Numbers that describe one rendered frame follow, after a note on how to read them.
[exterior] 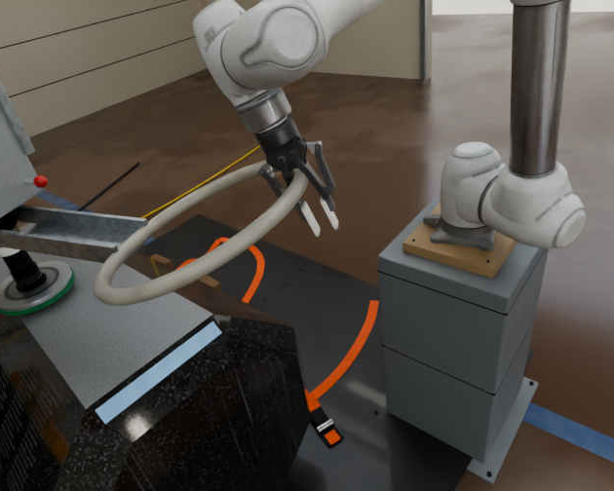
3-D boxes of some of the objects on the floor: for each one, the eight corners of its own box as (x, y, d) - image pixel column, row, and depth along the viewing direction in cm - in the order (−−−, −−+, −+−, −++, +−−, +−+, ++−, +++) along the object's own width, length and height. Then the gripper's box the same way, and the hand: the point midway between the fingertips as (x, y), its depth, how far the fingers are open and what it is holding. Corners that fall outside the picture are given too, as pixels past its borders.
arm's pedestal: (425, 337, 218) (427, 187, 172) (538, 384, 189) (576, 219, 144) (368, 416, 188) (353, 259, 142) (492, 485, 159) (522, 317, 114)
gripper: (314, 99, 85) (364, 207, 94) (238, 135, 90) (293, 234, 99) (310, 109, 78) (364, 223, 88) (228, 148, 83) (288, 252, 93)
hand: (320, 215), depth 92 cm, fingers closed on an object, 3 cm apart
